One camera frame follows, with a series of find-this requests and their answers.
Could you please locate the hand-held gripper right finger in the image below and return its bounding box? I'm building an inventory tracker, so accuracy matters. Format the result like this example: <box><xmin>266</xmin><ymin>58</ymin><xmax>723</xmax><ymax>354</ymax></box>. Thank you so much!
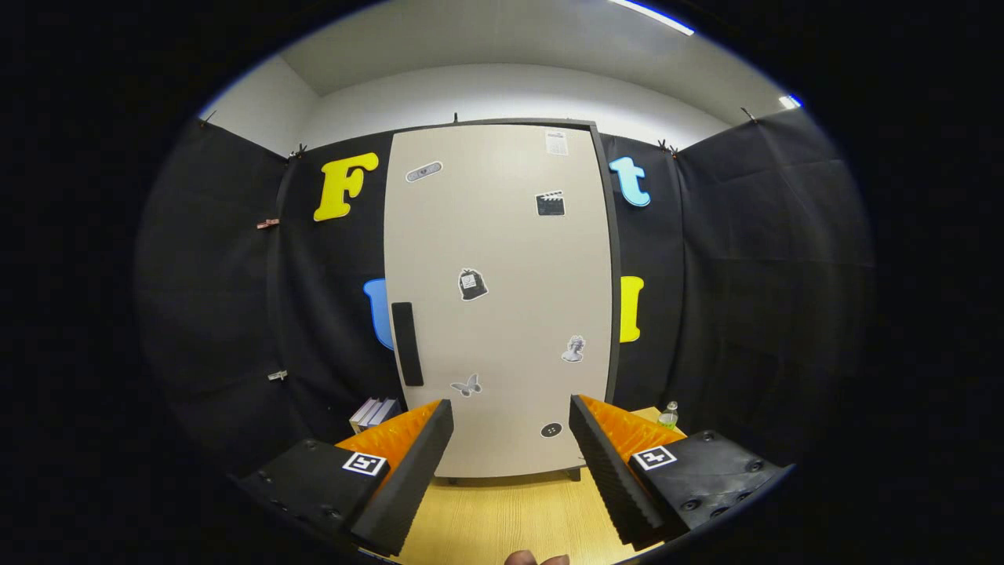
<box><xmin>568</xmin><ymin>394</ymin><xmax>795</xmax><ymax>550</ymax></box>

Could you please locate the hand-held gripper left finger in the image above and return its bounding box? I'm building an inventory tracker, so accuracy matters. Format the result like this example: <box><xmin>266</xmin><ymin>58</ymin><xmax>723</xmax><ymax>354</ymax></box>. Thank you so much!
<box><xmin>235</xmin><ymin>399</ymin><xmax>455</xmax><ymax>558</ymax></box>

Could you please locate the black door handle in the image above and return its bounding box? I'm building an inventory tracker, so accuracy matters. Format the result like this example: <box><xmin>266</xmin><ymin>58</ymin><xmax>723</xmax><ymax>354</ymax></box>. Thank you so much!
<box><xmin>391</xmin><ymin>301</ymin><xmax>425</xmax><ymax>388</ymax></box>

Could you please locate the grey shoe cabinet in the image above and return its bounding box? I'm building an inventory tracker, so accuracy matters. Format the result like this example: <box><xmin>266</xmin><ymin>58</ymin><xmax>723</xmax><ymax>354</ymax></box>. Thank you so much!
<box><xmin>381</xmin><ymin>118</ymin><xmax>623</xmax><ymax>483</ymax></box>

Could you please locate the beige shoe cabinet door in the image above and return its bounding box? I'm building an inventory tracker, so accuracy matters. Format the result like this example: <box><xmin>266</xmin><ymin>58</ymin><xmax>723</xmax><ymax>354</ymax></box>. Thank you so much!
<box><xmin>383</xmin><ymin>124</ymin><xmax>613</xmax><ymax>479</ymax></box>

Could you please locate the black backdrop cloth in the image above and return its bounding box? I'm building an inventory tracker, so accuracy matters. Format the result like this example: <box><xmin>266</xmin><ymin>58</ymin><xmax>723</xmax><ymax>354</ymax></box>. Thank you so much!
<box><xmin>135</xmin><ymin>106</ymin><xmax>878</xmax><ymax>479</ymax></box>

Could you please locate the long ceiling light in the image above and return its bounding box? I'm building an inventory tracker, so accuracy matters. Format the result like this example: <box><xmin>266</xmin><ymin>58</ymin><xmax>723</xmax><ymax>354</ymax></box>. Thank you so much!
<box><xmin>608</xmin><ymin>0</ymin><xmax>697</xmax><ymax>37</ymax></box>

